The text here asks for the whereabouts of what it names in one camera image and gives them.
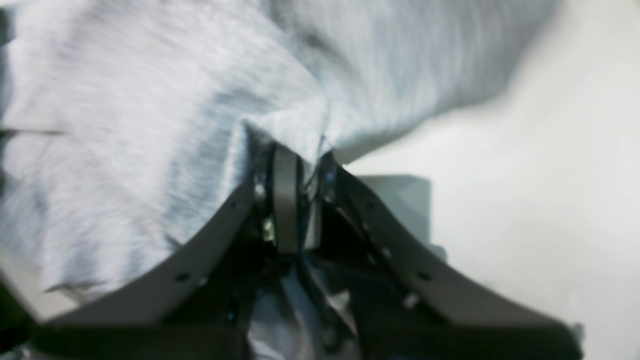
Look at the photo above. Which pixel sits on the grey T-shirt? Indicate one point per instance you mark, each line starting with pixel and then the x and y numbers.
pixel 127 124

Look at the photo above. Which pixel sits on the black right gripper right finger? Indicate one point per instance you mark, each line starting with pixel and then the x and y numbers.
pixel 406 302

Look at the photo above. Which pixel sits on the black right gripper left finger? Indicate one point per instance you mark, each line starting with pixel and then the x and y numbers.
pixel 198 303

